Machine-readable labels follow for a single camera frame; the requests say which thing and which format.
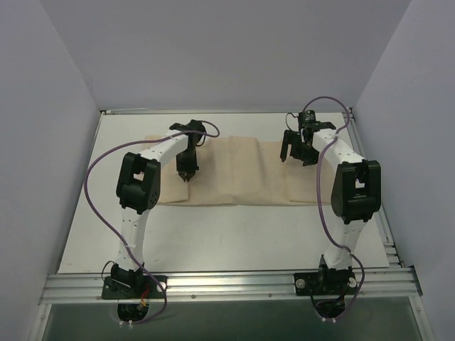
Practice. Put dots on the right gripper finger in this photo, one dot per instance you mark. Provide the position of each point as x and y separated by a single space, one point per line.
287 141
309 160

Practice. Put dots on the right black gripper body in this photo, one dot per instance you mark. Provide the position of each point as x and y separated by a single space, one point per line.
296 150

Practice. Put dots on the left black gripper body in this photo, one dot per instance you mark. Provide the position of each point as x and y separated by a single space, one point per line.
187 168

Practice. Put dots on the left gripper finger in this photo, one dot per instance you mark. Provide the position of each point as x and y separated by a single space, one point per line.
182 176
190 175

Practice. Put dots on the beige cloth kit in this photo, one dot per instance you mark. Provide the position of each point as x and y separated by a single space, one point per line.
245 171

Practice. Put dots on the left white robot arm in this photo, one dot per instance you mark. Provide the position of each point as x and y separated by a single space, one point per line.
139 187

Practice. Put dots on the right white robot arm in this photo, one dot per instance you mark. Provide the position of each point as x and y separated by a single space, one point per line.
356 191

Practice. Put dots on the back aluminium rail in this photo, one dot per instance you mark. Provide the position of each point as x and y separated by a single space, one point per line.
192 111

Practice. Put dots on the aluminium rail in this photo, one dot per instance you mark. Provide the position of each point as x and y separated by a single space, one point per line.
192 111
226 286

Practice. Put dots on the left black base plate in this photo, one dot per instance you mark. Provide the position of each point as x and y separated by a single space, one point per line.
142 287

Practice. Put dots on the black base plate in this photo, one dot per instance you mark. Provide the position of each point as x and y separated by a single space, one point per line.
325 284
142 287

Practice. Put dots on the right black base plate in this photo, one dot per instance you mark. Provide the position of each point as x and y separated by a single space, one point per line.
325 284

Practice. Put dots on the front aluminium rail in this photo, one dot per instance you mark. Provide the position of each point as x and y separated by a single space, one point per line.
226 286

